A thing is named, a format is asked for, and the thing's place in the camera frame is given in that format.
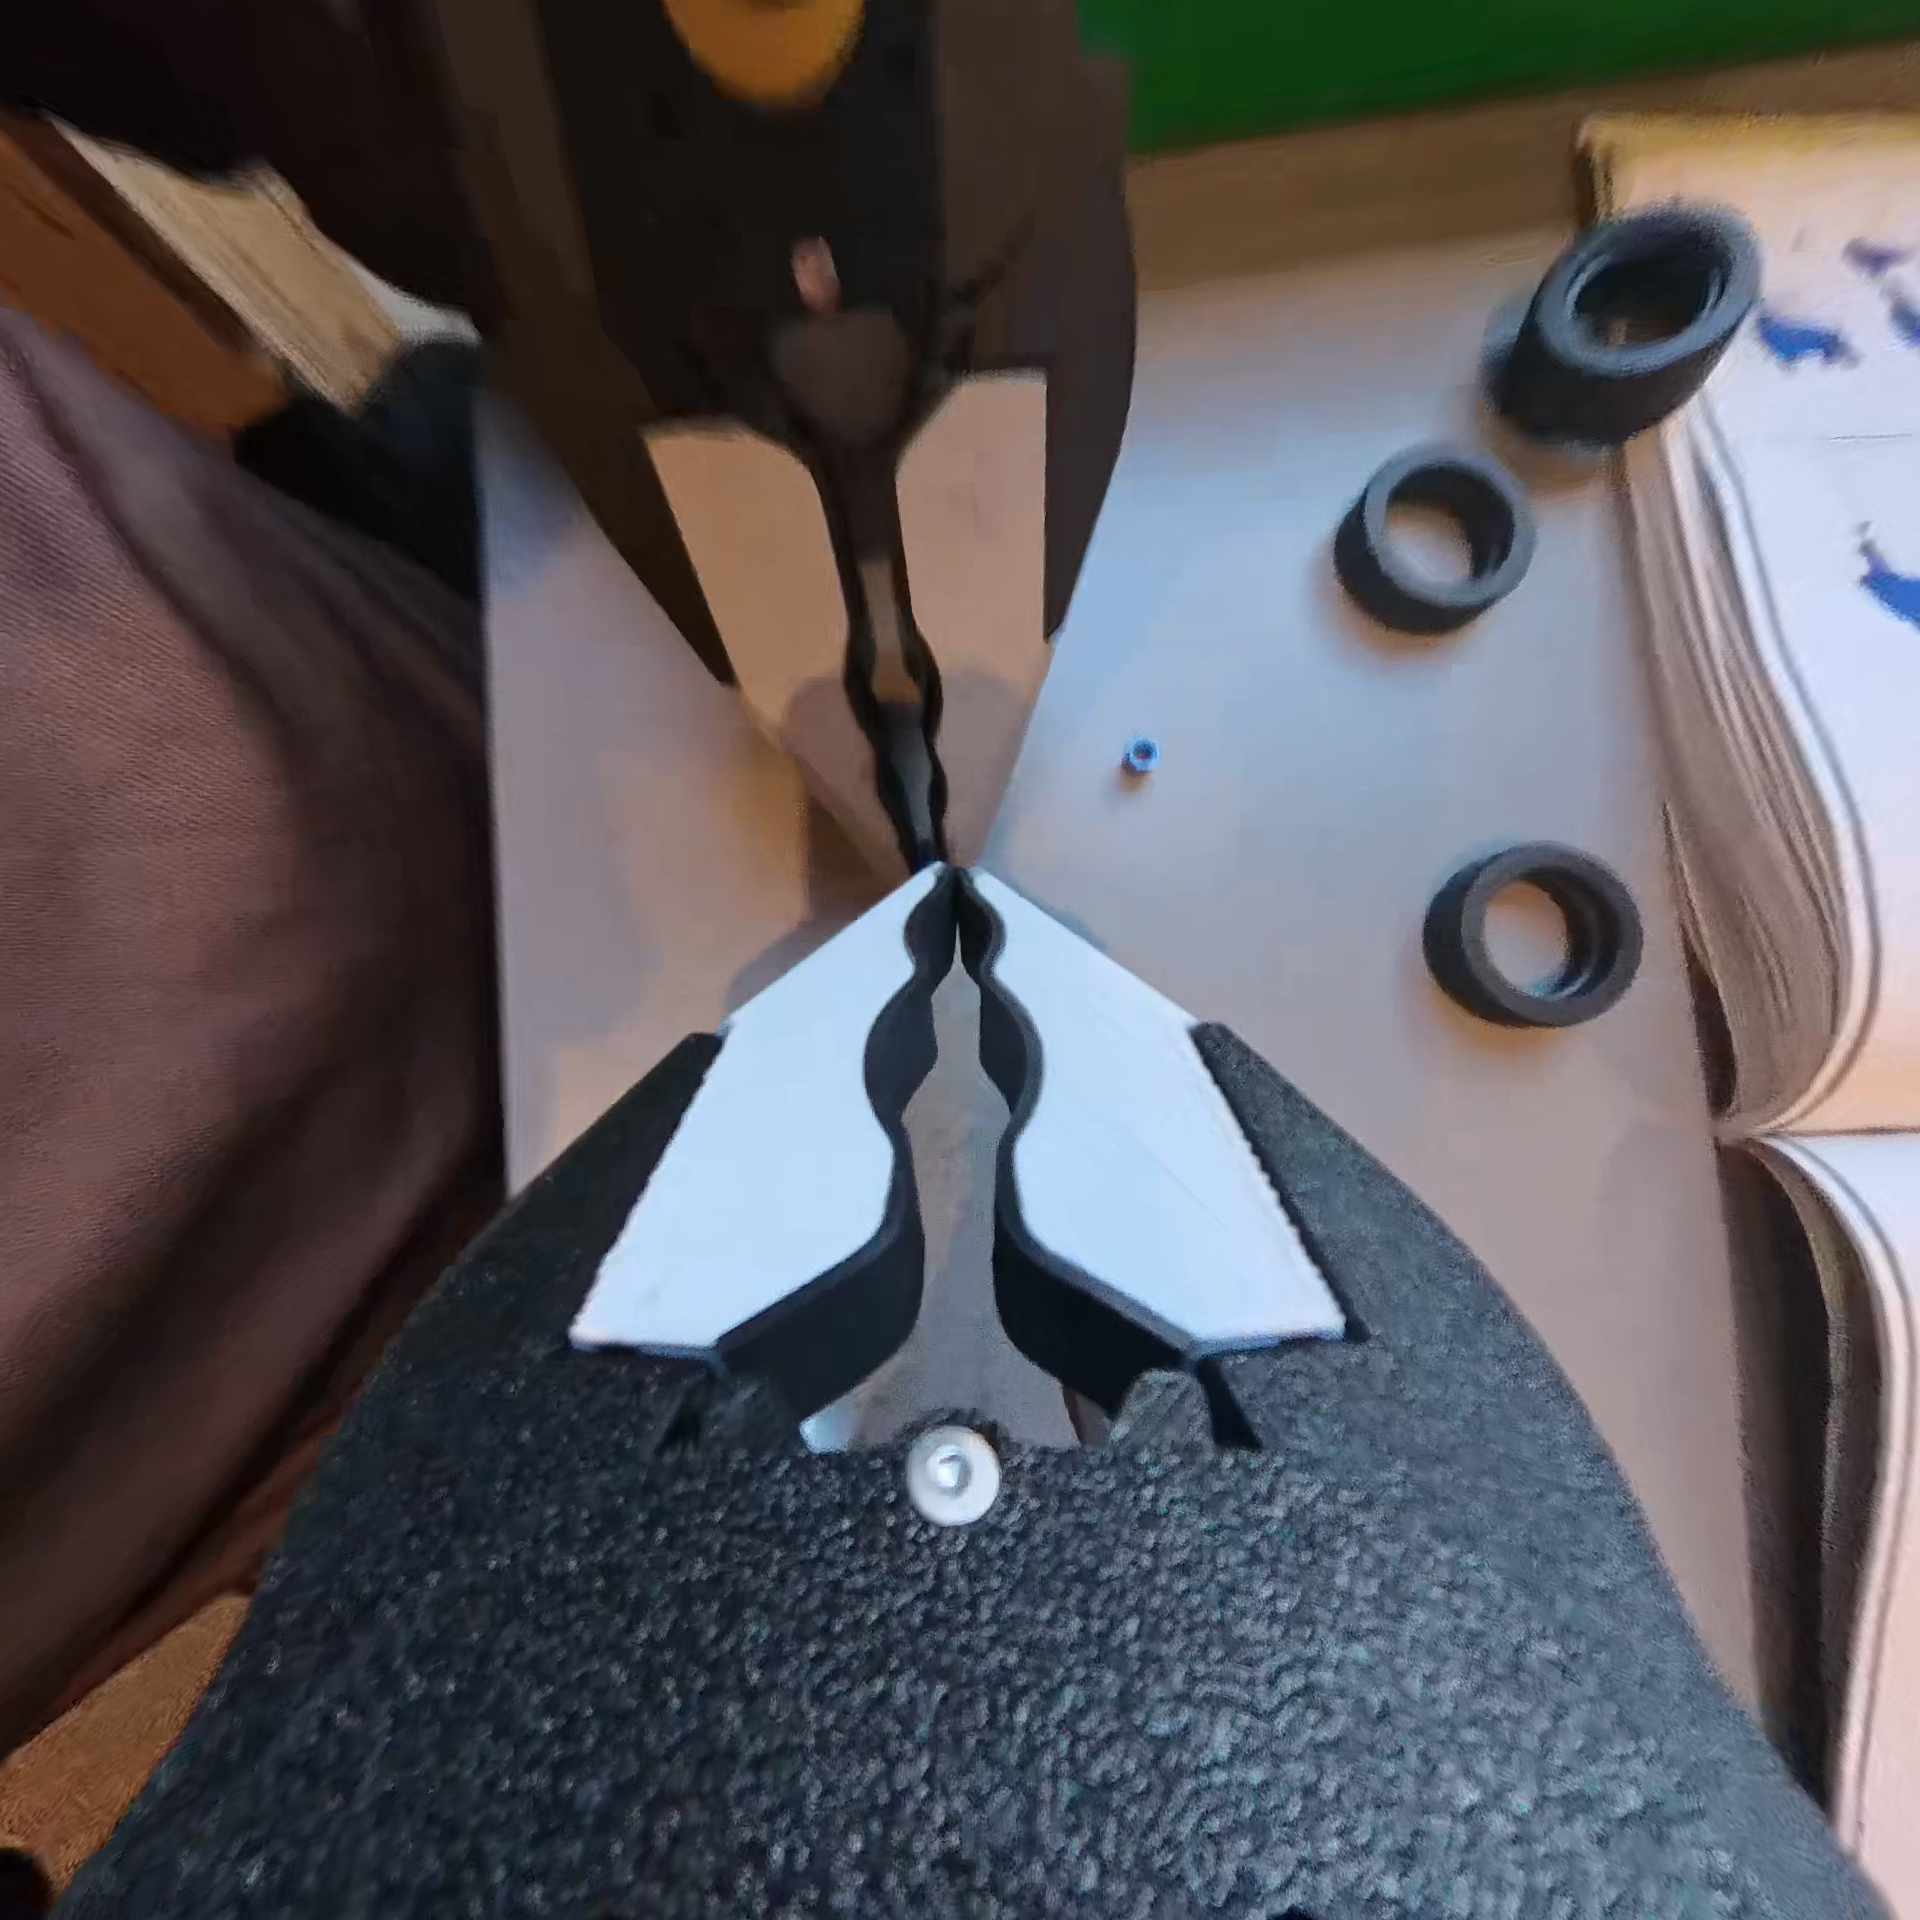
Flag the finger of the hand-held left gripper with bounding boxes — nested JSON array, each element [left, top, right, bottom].
[[647, 426, 944, 873], [894, 370, 1054, 867]]

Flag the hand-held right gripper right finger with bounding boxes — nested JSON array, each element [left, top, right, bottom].
[[957, 866, 1347, 1420]]

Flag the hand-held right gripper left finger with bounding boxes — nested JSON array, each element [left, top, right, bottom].
[[568, 863, 959, 1420]]

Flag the grey desk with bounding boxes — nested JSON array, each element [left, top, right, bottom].
[[478, 149, 1772, 1803]]

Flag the black toy tyre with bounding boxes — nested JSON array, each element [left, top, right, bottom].
[[1489, 206, 1767, 446], [1421, 839, 1647, 1032], [1328, 442, 1541, 637]]

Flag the person's black trousers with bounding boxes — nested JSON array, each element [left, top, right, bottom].
[[237, 343, 485, 592]]

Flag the wooden bench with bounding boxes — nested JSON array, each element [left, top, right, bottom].
[[0, 112, 482, 432]]

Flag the green storage bin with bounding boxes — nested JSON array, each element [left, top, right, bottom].
[[1072, 0, 1920, 155]]

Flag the open instruction booklet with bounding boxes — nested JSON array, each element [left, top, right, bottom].
[[1575, 112, 1920, 1862]]

